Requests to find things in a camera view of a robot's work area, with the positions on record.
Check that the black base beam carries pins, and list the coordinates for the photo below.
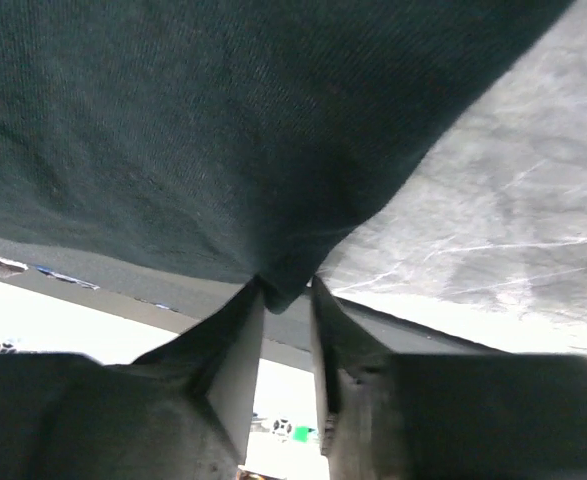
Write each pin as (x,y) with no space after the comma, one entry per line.
(175,303)

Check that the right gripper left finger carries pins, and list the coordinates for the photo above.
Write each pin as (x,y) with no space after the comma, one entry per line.
(180,411)

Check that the black t-shirt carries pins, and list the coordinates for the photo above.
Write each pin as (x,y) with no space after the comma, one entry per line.
(231,140)

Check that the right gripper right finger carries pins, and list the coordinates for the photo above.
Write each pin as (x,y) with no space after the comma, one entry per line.
(383,414)

